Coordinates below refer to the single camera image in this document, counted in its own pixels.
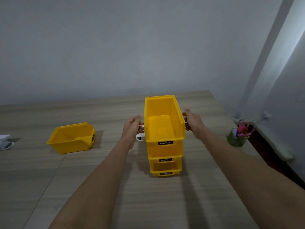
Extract person's left hand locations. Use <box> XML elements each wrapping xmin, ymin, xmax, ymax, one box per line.
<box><xmin>121</xmin><ymin>114</ymin><xmax>145</xmax><ymax>150</ymax></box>

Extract person's right forearm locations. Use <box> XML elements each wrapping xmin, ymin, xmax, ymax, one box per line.
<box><xmin>196</xmin><ymin>127</ymin><xmax>305</xmax><ymax>229</ymax></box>

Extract green pen holder cup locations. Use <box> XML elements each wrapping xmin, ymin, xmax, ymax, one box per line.
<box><xmin>226</xmin><ymin>127</ymin><xmax>249</xmax><ymax>148</ymax></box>

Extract red handled scissors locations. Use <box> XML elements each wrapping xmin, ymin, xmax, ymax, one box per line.
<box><xmin>237</xmin><ymin>119</ymin><xmax>251</xmax><ymax>135</ymax></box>

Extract white plastic handle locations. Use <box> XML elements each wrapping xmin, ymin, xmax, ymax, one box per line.
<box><xmin>136</xmin><ymin>125</ymin><xmax>145</xmax><ymax>142</ymax></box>

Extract yellow plastic storage bin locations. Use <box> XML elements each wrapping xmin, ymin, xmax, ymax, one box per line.
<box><xmin>46</xmin><ymin>122</ymin><xmax>97</xmax><ymax>155</ymax></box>
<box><xmin>144</xmin><ymin>95</ymin><xmax>186</xmax><ymax>143</ymax></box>
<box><xmin>149</xmin><ymin>157</ymin><xmax>183</xmax><ymax>177</ymax></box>
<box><xmin>146</xmin><ymin>138</ymin><xmax>184</xmax><ymax>163</ymax></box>

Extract white small device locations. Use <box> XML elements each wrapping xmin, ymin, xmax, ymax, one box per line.
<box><xmin>0</xmin><ymin>134</ymin><xmax>15</xmax><ymax>151</ymax></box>

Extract person's right hand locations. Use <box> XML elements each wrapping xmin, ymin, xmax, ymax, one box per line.
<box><xmin>184</xmin><ymin>108</ymin><xmax>208</xmax><ymax>140</ymax></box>

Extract person's left forearm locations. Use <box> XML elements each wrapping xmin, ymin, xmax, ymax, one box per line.
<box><xmin>49</xmin><ymin>138</ymin><xmax>135</xmax><ymax>229</ymax></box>

